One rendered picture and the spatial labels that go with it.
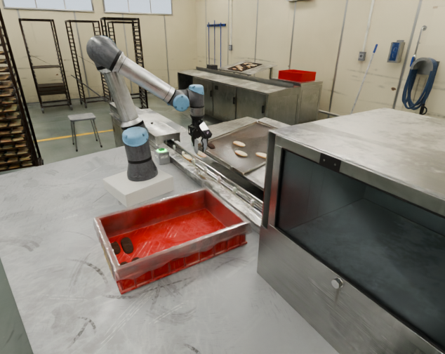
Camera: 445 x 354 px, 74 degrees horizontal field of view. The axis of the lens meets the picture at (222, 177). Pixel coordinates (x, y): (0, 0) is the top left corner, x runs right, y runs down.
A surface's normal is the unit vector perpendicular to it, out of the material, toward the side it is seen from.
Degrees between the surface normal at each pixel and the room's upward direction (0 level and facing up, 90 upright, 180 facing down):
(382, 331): 91
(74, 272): 0
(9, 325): 0
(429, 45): 90
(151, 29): 90
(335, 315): 89
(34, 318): 0
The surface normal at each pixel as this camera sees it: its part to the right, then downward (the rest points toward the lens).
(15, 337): 0.00, -0.90
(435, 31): -0.85, 0.22
